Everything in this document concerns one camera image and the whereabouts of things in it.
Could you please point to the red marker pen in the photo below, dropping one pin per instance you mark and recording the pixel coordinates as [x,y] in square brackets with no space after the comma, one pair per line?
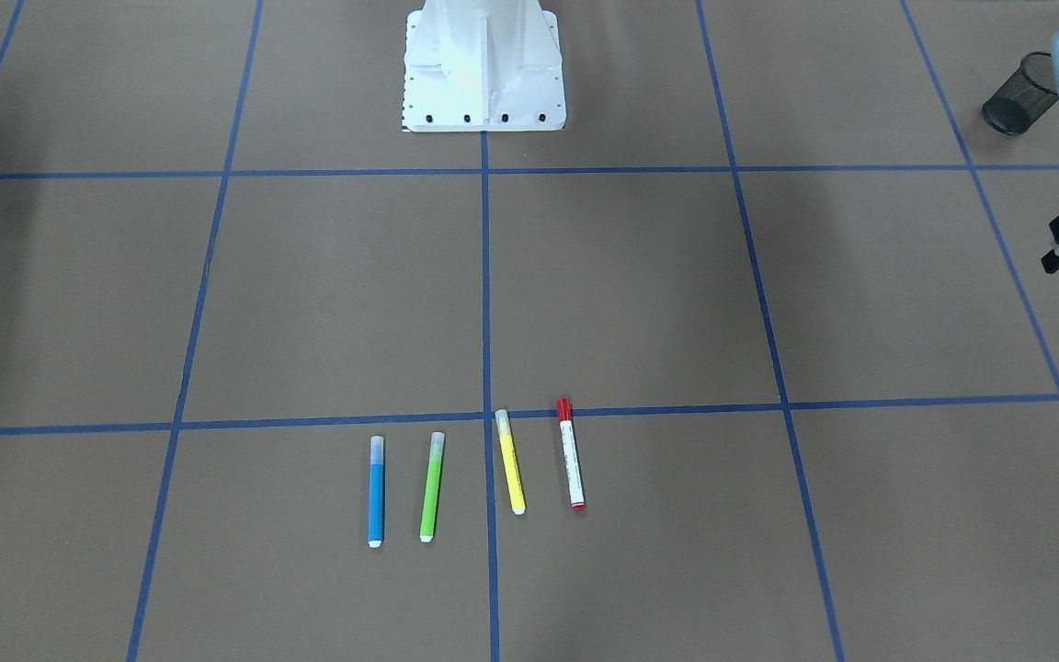
[572,467]

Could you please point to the blue marker pen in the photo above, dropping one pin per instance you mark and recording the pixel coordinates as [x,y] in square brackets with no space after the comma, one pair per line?
[376,493]

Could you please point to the yellow marker pen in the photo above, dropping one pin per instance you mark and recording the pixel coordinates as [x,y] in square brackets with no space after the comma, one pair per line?
[507,444]

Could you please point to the green marker pen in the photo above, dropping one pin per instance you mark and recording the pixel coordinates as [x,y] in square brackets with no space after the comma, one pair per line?
[429,515]

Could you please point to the black mesh pen cup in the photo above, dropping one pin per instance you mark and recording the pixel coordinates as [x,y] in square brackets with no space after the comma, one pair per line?
[1024,97]

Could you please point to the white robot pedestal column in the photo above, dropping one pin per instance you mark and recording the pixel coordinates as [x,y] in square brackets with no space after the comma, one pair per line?
[483,66]

